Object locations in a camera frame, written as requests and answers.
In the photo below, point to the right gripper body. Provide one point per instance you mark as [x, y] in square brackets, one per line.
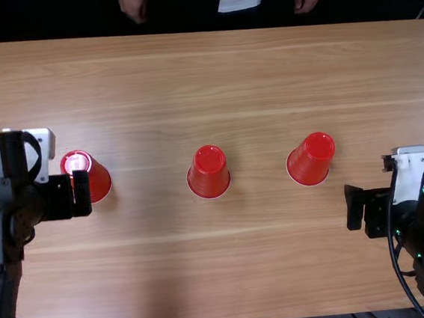
[376, 211]

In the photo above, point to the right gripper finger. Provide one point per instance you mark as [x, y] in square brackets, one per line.
[354, 209]

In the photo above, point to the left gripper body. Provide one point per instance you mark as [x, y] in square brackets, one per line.
[56, 198]

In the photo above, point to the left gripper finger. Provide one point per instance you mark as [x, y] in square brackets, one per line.
[82, 194]

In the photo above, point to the red cup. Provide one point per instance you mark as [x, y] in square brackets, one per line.
[309, 159]
[96, 181]
[209, 172]

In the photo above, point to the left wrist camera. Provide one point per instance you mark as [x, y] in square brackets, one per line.
[43, 139]

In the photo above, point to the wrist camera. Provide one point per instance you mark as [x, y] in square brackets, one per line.
[419, 163]
[43, 139]

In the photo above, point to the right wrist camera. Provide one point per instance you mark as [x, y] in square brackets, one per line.
[419, 163]

